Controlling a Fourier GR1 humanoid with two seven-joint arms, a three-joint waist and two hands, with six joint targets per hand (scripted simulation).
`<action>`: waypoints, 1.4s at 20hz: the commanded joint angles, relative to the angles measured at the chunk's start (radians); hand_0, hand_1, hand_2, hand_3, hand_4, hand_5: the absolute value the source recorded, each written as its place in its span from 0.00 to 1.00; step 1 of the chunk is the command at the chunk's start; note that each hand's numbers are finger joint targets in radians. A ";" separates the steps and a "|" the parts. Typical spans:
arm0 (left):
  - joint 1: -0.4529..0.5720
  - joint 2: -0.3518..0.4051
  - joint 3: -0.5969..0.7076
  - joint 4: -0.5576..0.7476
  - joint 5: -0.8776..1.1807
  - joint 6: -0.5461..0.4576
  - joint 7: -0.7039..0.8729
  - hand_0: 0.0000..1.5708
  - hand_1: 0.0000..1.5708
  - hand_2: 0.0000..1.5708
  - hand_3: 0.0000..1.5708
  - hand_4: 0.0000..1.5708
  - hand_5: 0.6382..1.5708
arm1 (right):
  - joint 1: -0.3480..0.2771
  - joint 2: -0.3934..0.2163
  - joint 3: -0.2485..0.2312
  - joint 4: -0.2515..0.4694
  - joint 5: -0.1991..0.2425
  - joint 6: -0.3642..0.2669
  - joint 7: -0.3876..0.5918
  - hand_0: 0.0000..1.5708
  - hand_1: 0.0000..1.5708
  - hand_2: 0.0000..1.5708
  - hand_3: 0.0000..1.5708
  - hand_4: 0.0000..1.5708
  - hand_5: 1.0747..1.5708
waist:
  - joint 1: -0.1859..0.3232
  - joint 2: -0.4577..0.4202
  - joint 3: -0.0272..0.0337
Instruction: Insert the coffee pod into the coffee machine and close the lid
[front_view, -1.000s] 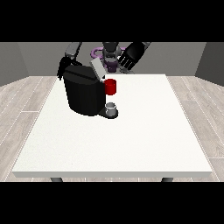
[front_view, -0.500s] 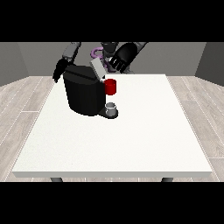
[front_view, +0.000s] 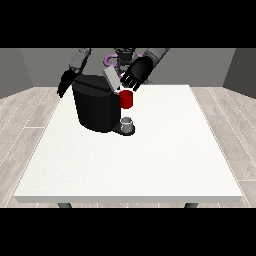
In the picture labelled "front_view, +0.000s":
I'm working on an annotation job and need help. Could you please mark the pale grey machine lid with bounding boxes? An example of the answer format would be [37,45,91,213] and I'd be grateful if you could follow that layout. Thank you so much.
[102,65,122,91]

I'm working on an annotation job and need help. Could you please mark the red pod holder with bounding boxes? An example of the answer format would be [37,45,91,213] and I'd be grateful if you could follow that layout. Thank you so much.
[119,89,134,110]

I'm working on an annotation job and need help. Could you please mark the black coffee machine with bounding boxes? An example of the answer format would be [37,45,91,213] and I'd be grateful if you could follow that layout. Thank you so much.
[71,74,136,136]

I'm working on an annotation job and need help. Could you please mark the grey robot trunk purple rings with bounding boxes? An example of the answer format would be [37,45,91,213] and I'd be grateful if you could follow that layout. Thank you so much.
[103,48,146,72]

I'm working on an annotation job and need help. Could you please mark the small grey cup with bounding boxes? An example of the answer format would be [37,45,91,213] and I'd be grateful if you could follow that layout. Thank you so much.
[120,116,135,133]

